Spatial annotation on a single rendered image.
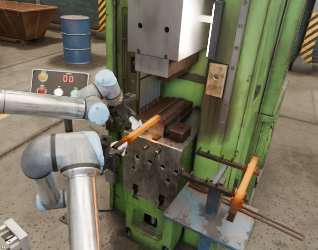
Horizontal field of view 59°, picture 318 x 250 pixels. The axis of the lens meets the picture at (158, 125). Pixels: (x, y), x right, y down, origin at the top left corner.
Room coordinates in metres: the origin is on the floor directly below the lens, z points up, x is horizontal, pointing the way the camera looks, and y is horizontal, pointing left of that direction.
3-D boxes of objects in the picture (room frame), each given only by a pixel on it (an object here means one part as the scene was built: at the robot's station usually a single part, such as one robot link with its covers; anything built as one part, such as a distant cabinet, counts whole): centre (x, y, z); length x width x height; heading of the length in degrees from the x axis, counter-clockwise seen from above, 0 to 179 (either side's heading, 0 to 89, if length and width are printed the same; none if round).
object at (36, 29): (7.54, 3.88, 0.42); 1.89 x 1.20 x 0.85; 68
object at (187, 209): (1.04, -0.29, 0.70); 0.40 x 0.30 x 0.02; 62
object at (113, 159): (1.04, 0.23, 0.98); 0.12 x 0.08 x 0.09; 153
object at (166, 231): (1.60, -0.09, 0.23); 0.55 x 0.37 x 0.47; 153
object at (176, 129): (1.40, -0.13, 0.95); 0.12 x 0.08 x 0.06; 153
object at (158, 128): (1.61, -0.04, 0.96); 0.42 x 0.20 x 0.09; 153
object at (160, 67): (1.61, -0.04, 1.32); 0.42 x 0.20 x 0.10; 153
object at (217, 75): (1.40, -0.28, 1.27); 0.09 x 0.02 x 0.17; 63
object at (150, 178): (1.60, -0.09, 0.69); 0.56 x 0.38 x 0.45; 153
